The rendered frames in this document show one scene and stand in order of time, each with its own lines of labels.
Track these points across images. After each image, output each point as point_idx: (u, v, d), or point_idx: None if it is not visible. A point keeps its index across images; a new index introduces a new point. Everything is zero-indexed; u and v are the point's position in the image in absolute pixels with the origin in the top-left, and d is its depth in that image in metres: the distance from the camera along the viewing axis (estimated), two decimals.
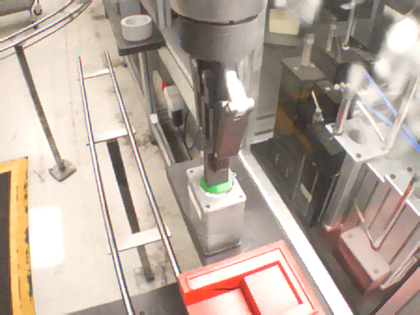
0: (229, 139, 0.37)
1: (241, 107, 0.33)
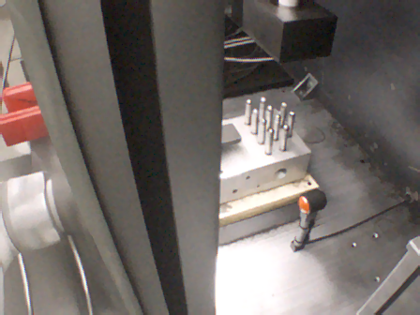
0: None
1: None
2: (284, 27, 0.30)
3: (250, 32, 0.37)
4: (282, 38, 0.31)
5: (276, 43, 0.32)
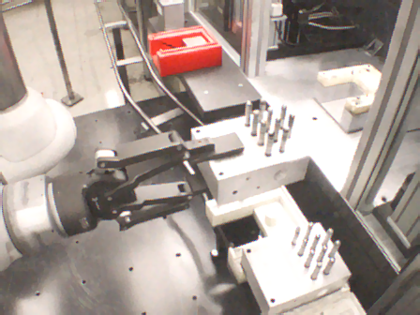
0: (157, 208, 0.49)
1: (120, 223, 0.48)
2: None
3: None
4: None
5: (399, 0, 0.54)
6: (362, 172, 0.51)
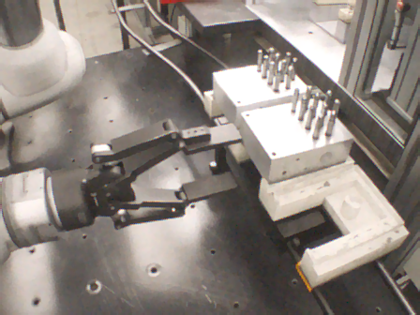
0: (153, 212, 0.49)
1: (113, 221, 0.47)
2: None
3: None
4: None
5: None
6: (357, 51, 0.51)
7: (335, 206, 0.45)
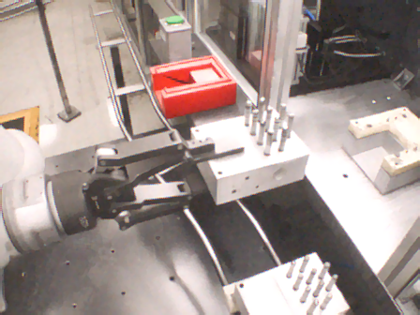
0: (157, 208, 0.49)
1: (119, 222, 0.47)
2: None
3: None
4: None
5: None
6: (409, 264, 0.41)
7: None
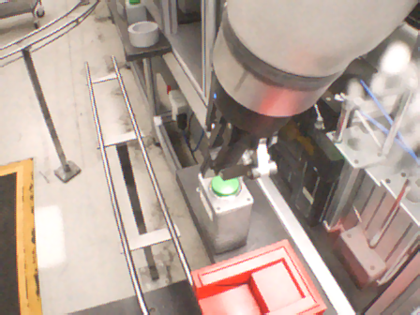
0: (240, 176, 0.37)
1: (263, 174, 0.32)
2: None
3: None
4: None
5: None
6: None
7: None
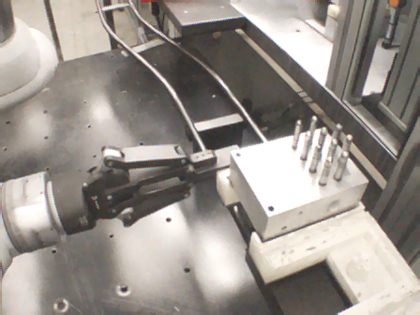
0: (159, 200, 0.48)
1: (124, 219, 0.47)
2: None
3: None
4: None
5: None
6: (345, 50, 0.46)
7: None
